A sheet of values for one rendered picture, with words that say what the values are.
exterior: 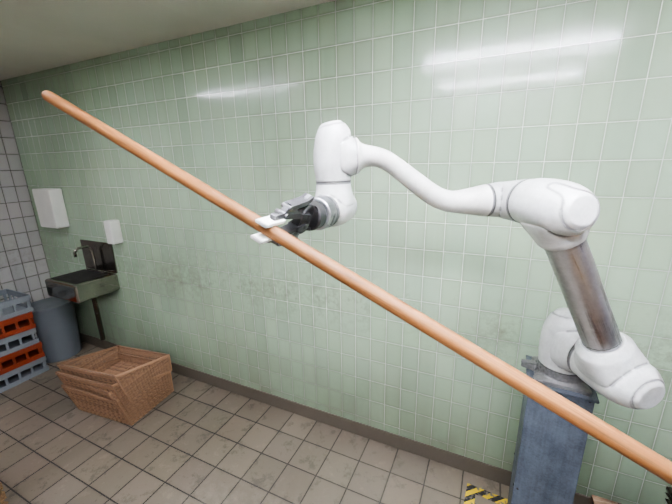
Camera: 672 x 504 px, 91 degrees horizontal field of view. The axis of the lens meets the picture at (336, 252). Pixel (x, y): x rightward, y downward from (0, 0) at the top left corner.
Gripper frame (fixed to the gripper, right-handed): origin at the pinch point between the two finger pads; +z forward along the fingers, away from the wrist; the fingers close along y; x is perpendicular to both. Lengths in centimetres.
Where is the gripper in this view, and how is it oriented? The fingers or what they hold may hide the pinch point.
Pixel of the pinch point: (268, 228)
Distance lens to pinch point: 72.2
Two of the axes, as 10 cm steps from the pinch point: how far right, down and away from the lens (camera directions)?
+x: -8.3, -4.9, 2.7
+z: -4.3, 2.5, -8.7
